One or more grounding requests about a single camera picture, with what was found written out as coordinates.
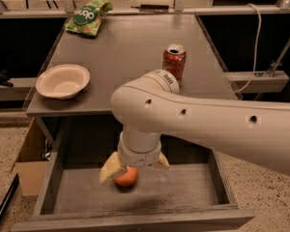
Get green chip bag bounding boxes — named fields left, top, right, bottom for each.
left=65, top=0, right=113, bottom=37

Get metal frame rail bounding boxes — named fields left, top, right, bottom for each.
left=0, top=6, right=290, bottom=93

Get open grey top drawer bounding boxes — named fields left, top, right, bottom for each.
left=12, top=115, right=254, bottom=232

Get black object at left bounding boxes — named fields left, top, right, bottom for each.
left=0, top=70, right=14, bottom=87

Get white paper bowl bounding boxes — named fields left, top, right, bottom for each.
left=36, top=64, right=90, bottom=100

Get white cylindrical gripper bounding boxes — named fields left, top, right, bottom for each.
left=100, top=133, right=170, bottom=185

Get cardboard box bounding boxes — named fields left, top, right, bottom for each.
left=14, top=119, right=48, bottom=196

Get orange fruit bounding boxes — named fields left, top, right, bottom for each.
left=114, top=166, right=138, bottom=188

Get orange soda can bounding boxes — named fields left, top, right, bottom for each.
left=162, top=43, right=187, bottom=86

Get black tool on rail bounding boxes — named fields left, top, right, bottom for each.
left=131, top=4, right=169, bottom=13

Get grey cabinet counter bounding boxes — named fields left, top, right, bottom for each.
left=27, top=14, right=235, bottom=168

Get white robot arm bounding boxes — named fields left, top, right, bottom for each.
left=100, top=70, right=290, bottom=184

